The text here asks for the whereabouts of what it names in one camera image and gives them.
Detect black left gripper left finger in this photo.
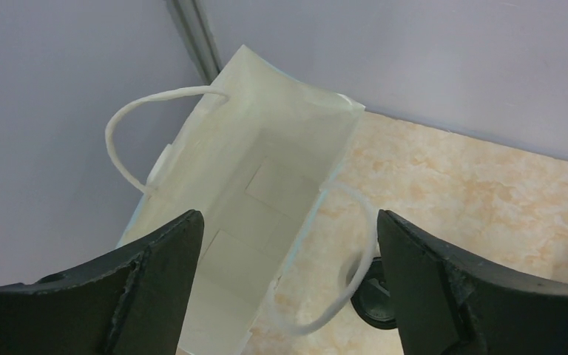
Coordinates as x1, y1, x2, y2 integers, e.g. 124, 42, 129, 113
0, 210, 204, 354

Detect light blue paper bag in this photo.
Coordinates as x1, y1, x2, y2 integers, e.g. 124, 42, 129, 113
105, 47, 377, 354

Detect stack of black lids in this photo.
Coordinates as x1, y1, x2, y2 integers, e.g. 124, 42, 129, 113
351, 257, 397, 330

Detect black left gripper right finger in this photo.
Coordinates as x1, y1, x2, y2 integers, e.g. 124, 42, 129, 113
377, 210, 568, 354

